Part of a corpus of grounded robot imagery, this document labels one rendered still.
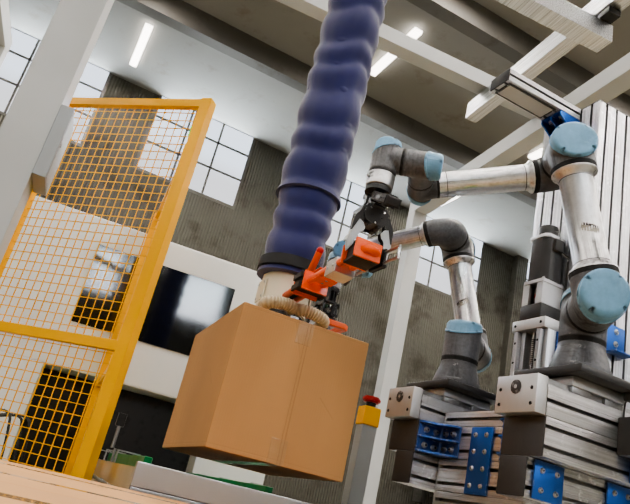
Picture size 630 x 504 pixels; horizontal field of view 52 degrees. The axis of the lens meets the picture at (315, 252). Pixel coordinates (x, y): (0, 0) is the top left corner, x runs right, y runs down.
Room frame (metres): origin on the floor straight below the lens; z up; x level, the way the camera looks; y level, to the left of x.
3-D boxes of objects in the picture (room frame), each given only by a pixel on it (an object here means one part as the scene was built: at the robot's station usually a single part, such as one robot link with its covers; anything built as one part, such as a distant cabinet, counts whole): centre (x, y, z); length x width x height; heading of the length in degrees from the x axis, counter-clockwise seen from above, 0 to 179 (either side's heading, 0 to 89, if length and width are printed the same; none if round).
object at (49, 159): (2.27, 1.06, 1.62); 0.20 x 0.05 x 0.30; 17
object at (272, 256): (2.11, 0.06, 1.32); 0.23 x 0.23 x 0.04
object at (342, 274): (1.67, -0.08, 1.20); 0.07 x 0.07 x 0.04; 18
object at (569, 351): (1.58, -0.72, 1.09); 0.15 x 0.15 x 0.10
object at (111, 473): (2.84, 0.62, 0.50); 2.31 x 0.05 x 0.19; 17
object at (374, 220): (1.57, -0.12, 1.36); 0.09 x 0.08 x 0.12; 19
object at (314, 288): (1.87, -0.01, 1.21); 0.10 x 0.08 x 0.06; 108
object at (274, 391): (2.10, 0.06, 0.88); 0.60 x 0.40 x 0.40; 18
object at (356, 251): (1.54, -0.12, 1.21); 0.08 x 0.07 x 0.05; 18
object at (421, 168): (1.56, -0.23, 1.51); 0.11 x 0.11 x 0.08; 78
